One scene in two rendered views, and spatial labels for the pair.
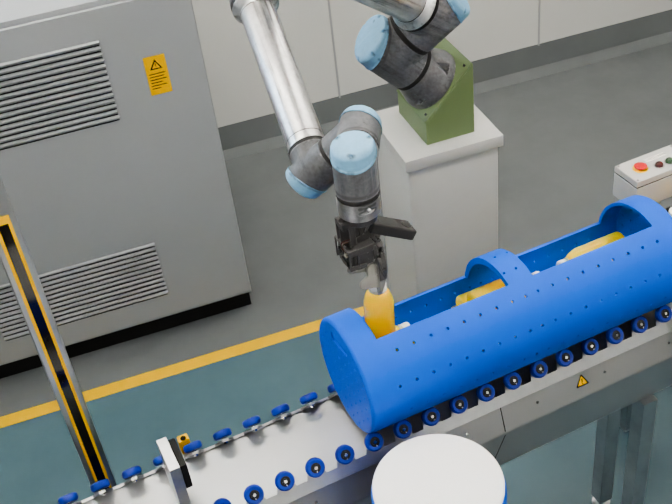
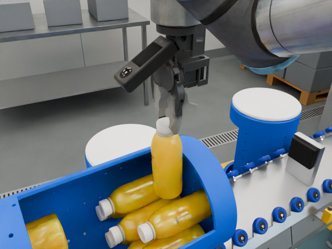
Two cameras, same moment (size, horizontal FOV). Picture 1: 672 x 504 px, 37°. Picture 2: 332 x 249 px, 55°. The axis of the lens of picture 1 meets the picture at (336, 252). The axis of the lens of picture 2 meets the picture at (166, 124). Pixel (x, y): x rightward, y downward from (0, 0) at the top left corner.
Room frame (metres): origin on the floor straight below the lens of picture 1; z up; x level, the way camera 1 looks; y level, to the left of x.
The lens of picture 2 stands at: (2.21, -0.18, 1.67)
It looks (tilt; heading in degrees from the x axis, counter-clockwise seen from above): 32 degrees down; 169
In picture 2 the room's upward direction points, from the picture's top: straight up
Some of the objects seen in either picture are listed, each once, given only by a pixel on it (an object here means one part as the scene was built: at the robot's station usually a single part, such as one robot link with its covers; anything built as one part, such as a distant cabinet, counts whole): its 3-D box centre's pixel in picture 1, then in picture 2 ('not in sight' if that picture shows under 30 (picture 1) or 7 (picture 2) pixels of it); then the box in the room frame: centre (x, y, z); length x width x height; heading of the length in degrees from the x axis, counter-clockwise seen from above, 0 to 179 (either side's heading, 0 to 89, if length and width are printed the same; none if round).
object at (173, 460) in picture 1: (178, 475); (302, 159); (1.48, 0.41, 1.00); 0.10 x 0.04 x 0.15; 21
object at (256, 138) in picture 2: not in sight; (250, 182); (1.14, 0.45, 0.59); 0.28 x 0.28 x 0.88
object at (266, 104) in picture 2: not in sight; (266, 103); (1.14, 0.45, 1.03); 0.28 x 0.28 x 0.01
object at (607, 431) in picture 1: (606, 438); not in sight; (2.00, -0.74, 0.31); 0.06 x 0.06 x 0.63; 21
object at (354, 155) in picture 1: (355, 167); not in sight; (1.67, -0.06, 1.63); 0.10 x 0.09 x 0.12; 170
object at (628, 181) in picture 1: (653, 177); not in sight; (2.30, -0.92, 1.05); 0.20 x 0.10 x 0.10; 111
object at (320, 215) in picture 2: (188, 451); (320, 209); (1.62, 0.41, 0.92); 0.08 x 0.03 x 0.05; 21
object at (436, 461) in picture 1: (438, 485); (127, 146); (1.34, -0.15, 1.03); 0.28 x 0.28 x 0.01
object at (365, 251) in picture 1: (359, 236); (179, 55); (1.66, -0.05, 1.46); 0.09 x 0.08 x 0.12; 111
